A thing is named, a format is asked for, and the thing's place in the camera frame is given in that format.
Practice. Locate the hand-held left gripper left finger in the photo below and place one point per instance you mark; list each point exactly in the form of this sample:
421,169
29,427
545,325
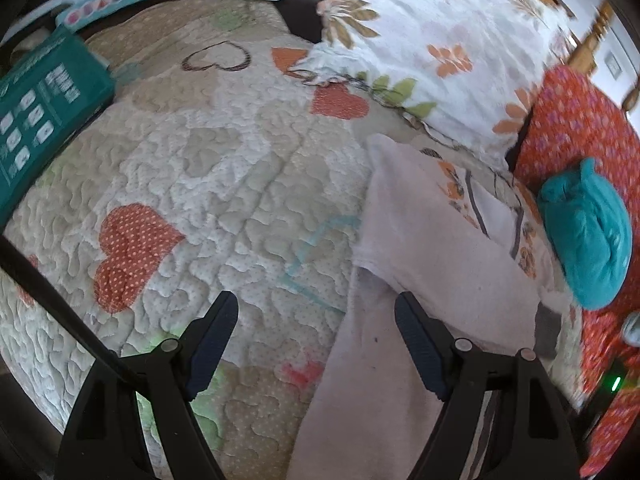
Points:
210,355

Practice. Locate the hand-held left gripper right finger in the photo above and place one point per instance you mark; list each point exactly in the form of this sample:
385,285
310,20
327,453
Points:
420,350

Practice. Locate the light blue dotted box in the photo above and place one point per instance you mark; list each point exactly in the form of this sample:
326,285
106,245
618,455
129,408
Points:
115,0

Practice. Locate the black rod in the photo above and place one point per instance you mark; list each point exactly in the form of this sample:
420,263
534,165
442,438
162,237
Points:
60,305

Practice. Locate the teal plush pillow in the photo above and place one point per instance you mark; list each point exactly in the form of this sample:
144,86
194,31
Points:
590,240

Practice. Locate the pale pink small shirt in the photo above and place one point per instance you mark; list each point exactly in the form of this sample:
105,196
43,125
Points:
415,230

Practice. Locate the white floral pillow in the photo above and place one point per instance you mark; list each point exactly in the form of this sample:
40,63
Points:
430,20

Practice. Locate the teal cardboard box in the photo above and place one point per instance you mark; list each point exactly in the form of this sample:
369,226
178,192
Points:
35,115

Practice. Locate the wooden bed frame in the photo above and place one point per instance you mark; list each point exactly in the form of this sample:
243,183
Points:
590,45

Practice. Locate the white wall switch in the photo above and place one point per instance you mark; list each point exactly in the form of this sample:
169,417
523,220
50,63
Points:
612,64

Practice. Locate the heart patterned quilt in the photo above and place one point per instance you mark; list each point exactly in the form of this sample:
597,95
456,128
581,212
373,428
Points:
225,185

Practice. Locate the grey cloth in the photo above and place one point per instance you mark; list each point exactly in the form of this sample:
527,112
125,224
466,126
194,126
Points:
632,329

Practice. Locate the orange floral blanket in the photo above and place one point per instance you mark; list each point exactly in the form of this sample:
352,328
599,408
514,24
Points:
575,110

